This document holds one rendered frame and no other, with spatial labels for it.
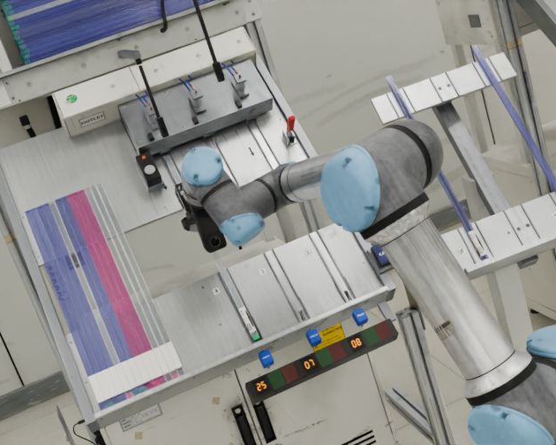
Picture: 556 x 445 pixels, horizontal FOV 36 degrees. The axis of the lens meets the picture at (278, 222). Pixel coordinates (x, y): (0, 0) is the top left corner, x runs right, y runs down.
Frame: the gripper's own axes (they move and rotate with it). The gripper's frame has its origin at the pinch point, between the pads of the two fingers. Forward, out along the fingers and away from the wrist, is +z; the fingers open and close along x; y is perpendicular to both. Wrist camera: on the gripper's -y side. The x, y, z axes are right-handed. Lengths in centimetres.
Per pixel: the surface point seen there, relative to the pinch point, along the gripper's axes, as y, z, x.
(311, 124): 70, 162, -87
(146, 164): 18.9, 0.7, 5.4
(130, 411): -30.9, -4.0, 29.2
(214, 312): -19.0, -3.3, 5.3
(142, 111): 32.1, 2.2, 1.2
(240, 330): -25.0, -4.6, 2.1
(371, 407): -51, 42, -27
